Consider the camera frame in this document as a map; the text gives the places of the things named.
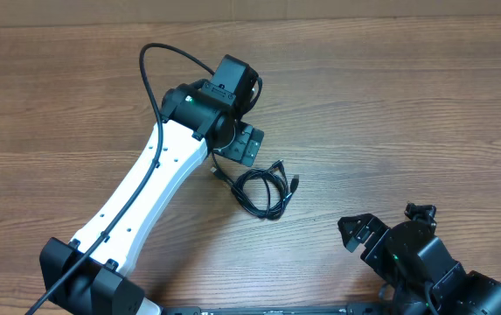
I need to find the black usb cable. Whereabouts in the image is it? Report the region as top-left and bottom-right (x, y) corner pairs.
(209, 152), (301, 221)

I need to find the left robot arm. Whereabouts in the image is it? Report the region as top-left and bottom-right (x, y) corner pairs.
(39, 55), (264, 315)

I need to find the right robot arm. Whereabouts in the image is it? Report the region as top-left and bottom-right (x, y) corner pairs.
(337, 213), (501, 314)

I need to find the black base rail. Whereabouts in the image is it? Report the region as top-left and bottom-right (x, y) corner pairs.
(162, 303), (391, 315)

